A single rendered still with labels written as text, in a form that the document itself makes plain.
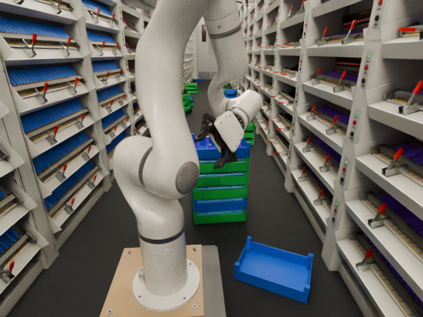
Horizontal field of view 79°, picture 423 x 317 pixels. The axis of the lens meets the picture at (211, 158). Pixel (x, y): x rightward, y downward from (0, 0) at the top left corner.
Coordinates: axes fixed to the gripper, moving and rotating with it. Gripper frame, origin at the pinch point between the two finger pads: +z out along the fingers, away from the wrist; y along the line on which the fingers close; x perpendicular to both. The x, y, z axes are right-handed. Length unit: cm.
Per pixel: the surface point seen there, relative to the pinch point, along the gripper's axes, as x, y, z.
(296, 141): 24, 53, -95
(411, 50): -44, 7, -41
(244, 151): 30, 28, -51
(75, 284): 78, 25, 33
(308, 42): -1, 3, -111
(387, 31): -40, 3, -53
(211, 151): 41, 18, -42
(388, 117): -35, 23, -36
